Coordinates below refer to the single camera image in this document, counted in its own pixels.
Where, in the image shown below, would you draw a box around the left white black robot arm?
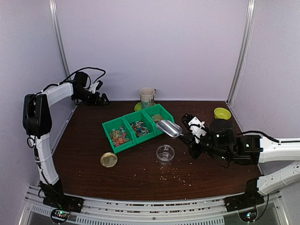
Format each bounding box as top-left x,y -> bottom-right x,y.
22,69 -> 109,208

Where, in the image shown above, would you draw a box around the aluminium frame post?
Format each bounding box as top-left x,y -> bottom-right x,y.
227,0 -> 256,106
49,0 -> 69,77

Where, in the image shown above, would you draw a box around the right aluminium frame post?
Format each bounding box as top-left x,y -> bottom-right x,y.
227,0 -> 256,106

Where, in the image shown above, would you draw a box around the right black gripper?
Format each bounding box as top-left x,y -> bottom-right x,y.
180,127 -> 231,162

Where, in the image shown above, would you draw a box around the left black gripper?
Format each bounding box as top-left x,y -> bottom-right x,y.
73,89 -> 108,106

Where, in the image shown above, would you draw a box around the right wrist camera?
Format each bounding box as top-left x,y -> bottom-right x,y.
181,113 -> 207,143

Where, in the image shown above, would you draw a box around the silver metal scoop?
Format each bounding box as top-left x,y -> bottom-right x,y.
156,120 -> 182,138

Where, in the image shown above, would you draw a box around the gold round lid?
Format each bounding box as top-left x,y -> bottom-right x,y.
100,152 -> 118,168

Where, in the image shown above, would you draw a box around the patterned ceramic mug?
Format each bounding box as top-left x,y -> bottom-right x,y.
139,87 -> 156,109

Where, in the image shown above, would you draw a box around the front aluminium rail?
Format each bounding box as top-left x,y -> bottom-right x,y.
17,186 -> 291,225

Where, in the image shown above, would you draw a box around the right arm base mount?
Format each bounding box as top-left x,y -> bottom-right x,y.
224,193 -> 264,212

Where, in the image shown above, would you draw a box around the green saucer plate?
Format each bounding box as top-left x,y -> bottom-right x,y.
134,102 -> 143,112

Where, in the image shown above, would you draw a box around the clear plastic round container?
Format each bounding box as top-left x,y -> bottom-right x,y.
156,145 -> 175,165

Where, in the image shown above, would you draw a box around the green candy bin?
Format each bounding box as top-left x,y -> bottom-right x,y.
123,110 -> 157,144
102,117 -> 136,154
142,104 -> 175,135

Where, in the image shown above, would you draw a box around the lime green bowl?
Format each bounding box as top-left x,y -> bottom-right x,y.
214,107 -> 232,120

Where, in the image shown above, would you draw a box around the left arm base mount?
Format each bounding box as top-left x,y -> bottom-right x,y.
43,195 -> 84,213

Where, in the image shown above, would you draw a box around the left aluminium frame post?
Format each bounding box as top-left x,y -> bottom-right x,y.
49,0 -> 69,77

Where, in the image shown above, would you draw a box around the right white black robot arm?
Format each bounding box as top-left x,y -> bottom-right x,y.
180,114 -> 300,207

